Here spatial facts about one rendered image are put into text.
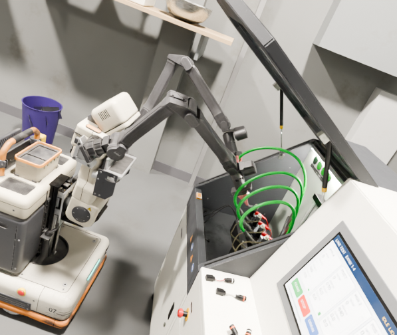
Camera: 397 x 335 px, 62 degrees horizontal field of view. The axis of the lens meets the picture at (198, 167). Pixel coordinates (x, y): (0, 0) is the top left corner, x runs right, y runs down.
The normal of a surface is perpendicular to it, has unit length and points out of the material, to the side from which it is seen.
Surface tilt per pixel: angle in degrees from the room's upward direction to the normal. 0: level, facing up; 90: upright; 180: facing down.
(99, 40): 90
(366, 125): 90
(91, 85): 90
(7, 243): 90
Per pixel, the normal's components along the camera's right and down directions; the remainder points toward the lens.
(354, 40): -0.14, 0.42
